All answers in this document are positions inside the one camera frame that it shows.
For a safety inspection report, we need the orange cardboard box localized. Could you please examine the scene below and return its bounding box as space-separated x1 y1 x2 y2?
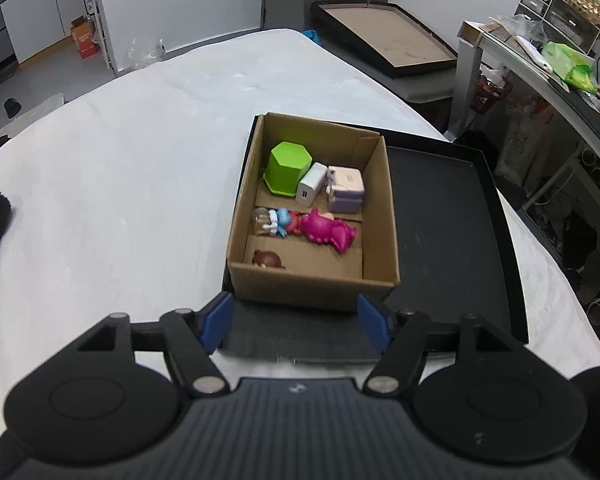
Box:
71 16 99 58

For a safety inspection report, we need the pink figurine toy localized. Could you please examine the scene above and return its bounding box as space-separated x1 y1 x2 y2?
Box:
300 209 358 254

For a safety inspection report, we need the green hexagonal container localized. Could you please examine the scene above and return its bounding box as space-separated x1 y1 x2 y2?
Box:
263 141 312 197

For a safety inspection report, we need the brown cardboard box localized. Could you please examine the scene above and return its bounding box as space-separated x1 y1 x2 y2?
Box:
226 113 401 310

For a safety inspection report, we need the white cabinet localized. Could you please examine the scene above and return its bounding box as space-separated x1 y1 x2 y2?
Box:
1 0 84 64

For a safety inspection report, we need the black shallow tray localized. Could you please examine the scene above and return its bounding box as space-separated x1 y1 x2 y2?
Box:
223 122 529 365

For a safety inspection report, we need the green tissue pack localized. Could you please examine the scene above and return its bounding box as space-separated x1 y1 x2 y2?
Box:
542 41 598 94

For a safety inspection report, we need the white USB charger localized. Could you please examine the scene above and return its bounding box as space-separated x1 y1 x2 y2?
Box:
296 162 328 207

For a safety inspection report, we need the lavender cube toy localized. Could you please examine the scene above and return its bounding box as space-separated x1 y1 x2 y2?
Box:
326 166 365 214

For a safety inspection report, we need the grey drawer organizer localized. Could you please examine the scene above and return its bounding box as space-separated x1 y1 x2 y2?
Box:
515 0 600 56

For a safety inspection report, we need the black slipper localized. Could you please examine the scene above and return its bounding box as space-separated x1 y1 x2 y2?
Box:
4 98 22 118

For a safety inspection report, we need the grey desk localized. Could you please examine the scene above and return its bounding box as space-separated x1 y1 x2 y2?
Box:
444 21 600 156

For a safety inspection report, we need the brown haired doll figurine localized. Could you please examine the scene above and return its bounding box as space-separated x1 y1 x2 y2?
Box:
251 249 286 270

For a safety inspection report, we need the blue red figurine toy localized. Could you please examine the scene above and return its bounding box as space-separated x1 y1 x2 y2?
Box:
251 207 302 237

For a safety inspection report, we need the black framed board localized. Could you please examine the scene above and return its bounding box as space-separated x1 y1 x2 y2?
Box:
311 0 457 78

